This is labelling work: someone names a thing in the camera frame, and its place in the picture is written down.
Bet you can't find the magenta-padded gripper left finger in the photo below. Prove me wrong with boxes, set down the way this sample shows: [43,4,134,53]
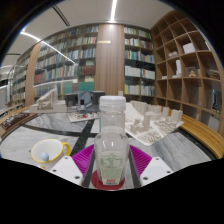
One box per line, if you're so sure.
[48,143,96,188]

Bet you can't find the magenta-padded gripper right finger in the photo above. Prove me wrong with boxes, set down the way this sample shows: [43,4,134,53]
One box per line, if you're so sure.
[127,144,176,188]

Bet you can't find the clear plastic bottle white cap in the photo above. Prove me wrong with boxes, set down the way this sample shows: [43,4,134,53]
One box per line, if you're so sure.
[93,95,130,186]

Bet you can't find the flat round red coaster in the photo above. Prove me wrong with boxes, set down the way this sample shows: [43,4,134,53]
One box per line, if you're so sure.
[90,169,126,192]

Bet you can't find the white block city model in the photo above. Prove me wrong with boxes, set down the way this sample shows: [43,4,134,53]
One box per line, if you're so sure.
[124,99,185,147]

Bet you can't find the beige architectural building model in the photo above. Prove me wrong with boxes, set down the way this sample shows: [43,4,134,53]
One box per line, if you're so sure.
[29,88,68,114]

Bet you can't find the wooden cubby shelf unit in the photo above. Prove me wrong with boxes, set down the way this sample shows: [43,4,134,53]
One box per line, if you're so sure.
[150,9,224,136]

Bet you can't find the narrow bookshelf full of books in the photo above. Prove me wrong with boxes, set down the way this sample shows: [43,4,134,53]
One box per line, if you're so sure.
[123,25,157,101]

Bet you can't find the wide bookshelf full of books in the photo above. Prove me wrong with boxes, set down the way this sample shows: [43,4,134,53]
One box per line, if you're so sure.
[9,24,100,108]

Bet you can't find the ceiling light strips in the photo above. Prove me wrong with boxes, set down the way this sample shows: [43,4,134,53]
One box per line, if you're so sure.
[0,0,118,91]

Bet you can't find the white mug yellow handle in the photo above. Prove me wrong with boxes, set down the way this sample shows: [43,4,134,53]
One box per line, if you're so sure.
[30,138,72,165]

